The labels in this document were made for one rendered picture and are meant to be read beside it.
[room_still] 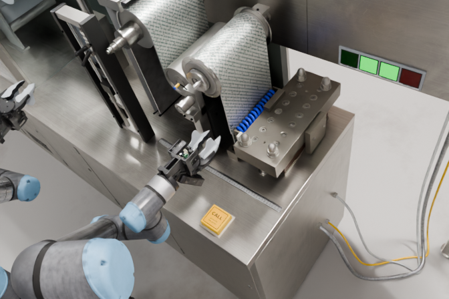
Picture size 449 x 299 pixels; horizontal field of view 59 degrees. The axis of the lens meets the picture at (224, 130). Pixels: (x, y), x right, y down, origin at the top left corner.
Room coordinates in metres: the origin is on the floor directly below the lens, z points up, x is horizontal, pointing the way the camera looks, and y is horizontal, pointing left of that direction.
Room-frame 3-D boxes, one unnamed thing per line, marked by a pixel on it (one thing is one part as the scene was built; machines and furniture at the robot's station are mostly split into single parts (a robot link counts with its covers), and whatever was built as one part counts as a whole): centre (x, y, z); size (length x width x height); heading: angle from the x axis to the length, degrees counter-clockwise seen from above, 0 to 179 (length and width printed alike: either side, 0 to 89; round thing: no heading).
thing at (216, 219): (0.60, 0.10, 0.91); 0.07 x 0.07 x 0.02; 40
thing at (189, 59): (0.87, 0.02, 1.25); 0.15 x 0.01 x 0.15; 40
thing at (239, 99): (0.90, -0.11, 1.11); 0.23 x 0.01 x 0.18; 130
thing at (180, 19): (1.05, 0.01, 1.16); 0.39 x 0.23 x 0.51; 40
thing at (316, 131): (0.77, -0.29, 0.97); 0.10 x 0.03 x 0.11; 130
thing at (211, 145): (0.73, 0.05, 1.12); 0.09 x 0.03 x 0.06; 121
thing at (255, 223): (1.62, 0.59, 0.88); 2.52 x 0.66 x 0.04; 40
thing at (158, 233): (0.58, 0.29, 1.01); 0.11 x 0.08 x 0.11; 77
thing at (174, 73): (1.04, 0.00, 1.18); 0.26 x 0.12 x 0.12; 130
